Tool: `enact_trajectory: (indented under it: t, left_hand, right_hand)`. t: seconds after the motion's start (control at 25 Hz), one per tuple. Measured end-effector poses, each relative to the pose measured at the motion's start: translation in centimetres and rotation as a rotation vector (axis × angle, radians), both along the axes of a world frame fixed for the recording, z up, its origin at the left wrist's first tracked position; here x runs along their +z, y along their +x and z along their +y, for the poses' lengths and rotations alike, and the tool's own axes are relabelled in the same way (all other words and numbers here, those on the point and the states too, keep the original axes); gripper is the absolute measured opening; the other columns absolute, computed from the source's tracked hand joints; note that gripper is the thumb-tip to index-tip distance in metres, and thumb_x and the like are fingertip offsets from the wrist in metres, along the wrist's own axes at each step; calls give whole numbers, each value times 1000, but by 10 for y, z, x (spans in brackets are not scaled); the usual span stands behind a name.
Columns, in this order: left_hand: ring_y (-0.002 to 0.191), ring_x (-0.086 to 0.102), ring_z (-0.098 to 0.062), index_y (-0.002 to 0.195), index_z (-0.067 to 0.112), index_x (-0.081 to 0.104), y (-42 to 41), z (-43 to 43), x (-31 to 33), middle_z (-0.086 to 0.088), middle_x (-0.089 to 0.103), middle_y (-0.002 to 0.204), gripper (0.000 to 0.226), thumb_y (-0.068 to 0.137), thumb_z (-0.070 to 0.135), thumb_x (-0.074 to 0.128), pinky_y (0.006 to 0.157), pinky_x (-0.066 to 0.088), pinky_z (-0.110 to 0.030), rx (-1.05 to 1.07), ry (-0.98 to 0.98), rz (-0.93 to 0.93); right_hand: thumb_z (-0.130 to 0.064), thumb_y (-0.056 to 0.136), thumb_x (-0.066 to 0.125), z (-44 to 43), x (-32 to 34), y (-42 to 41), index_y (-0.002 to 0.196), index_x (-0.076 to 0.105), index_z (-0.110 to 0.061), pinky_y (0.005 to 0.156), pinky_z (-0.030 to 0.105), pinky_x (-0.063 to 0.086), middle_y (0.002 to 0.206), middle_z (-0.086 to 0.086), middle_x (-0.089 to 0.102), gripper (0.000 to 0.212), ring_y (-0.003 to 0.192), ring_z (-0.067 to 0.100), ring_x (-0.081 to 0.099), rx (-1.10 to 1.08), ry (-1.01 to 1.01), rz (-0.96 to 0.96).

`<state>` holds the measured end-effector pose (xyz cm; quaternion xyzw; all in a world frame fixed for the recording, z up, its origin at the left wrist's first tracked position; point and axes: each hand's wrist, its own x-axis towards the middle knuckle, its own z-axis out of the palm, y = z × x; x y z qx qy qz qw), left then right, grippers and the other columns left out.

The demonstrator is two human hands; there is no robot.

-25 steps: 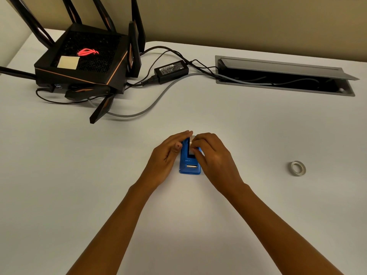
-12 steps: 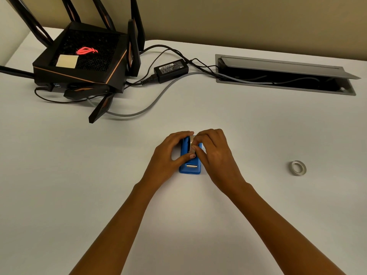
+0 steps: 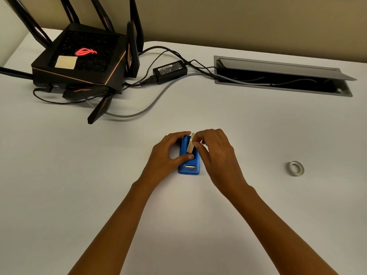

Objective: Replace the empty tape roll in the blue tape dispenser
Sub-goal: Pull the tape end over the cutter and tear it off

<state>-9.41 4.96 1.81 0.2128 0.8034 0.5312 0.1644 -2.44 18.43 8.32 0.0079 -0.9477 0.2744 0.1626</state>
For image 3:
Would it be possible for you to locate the person's left hand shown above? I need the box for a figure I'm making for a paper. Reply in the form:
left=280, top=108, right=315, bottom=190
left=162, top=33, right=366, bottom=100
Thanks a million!
left=140, top=131, right=195, bottom=189

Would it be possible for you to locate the person's right hand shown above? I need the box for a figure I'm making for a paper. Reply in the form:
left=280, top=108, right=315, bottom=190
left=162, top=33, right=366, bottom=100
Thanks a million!
left=192, top=129, right=248, bottom=198

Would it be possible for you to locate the blue plastic device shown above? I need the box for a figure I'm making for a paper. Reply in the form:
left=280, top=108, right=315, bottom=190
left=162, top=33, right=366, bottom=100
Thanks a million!
left=178, top=136, right=200, bottom=176

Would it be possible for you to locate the beige tape strip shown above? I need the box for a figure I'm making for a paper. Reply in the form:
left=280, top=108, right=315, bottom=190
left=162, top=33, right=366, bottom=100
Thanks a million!
left=186, top=132, right=196, bottom=154

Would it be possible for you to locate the person's right forearm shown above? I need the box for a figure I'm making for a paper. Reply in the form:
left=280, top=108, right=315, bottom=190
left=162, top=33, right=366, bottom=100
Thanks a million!
left=222, top=183, right=339, bottom=275

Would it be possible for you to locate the person's left forearm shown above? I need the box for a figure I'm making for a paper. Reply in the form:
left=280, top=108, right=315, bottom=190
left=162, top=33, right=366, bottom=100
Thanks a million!
left=68, top=180, right=161, bottom=275

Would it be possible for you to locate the black power adapter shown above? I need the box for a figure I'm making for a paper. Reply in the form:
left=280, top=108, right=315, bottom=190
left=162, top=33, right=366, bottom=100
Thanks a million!
left=153, top=60, right=188, bottom=85

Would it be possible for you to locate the white tape roll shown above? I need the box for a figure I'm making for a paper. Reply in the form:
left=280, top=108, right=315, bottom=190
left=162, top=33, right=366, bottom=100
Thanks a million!
left=288, top=161, right=304, bottom=177

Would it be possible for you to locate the black router with antennas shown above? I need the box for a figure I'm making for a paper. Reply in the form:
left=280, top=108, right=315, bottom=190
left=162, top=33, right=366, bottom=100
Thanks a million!
left=0, top=0, right=145, bottom=125

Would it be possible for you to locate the beige square sticker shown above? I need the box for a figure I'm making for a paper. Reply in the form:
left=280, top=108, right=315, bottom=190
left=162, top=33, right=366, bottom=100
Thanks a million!
left=54, top=56, right=79, bottom=70

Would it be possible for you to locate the grey cable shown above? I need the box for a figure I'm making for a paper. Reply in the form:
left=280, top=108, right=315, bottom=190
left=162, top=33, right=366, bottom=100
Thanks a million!
left=85, top=72, right=273, bottom=118

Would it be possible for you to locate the black power cable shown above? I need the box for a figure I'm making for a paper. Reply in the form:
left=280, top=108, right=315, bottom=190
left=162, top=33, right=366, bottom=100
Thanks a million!
left=123, top=46, right=218, bottom=89

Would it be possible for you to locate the grey table cable box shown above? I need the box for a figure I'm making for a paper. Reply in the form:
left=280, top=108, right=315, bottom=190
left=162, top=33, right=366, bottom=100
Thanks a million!
left=214, top=55, right=357, bottom=97

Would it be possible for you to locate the black thin cable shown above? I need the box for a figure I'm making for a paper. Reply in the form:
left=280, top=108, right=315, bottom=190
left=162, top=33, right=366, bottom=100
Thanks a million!
left=33, top=87, right=99, bottom=105

